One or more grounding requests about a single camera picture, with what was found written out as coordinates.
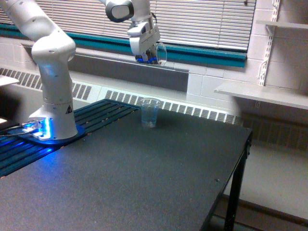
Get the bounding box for empty clear plastic cup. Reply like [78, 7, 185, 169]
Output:
[141, 98, 160, 128]

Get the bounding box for black cable at base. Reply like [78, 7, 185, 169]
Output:
[0, 123, 25, 138]

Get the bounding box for black table leg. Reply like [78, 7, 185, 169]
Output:
[223, 133, 253, 231]

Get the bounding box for blue slotted mounting plate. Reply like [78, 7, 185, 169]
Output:
[0, 100, 139, 177]

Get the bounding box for white baseboard heater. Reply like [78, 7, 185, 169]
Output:
[0, 67, 244, 126]

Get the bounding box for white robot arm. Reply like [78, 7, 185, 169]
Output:
[0, 0, 161, 141]

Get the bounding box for white window blinds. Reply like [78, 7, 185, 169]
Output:
[0, 0, 256, 51]

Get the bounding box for white shelf bracket rail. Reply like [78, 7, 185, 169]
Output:
[258, 0, 281, 86]

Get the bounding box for white lower wall shelf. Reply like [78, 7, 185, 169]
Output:
[214, 82, 308, 110]

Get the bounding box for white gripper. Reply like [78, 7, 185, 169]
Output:
[127, 19, 160, 56]

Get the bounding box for white upper wall shelf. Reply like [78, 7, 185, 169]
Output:
[256, 20, 308, 29]

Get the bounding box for white wall shelf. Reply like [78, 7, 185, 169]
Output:
[214, 82, 308, 110]
[256, 20, 308, 29]

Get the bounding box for clear cup with brown pellets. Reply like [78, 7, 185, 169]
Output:
[135, 42, 167, 66]

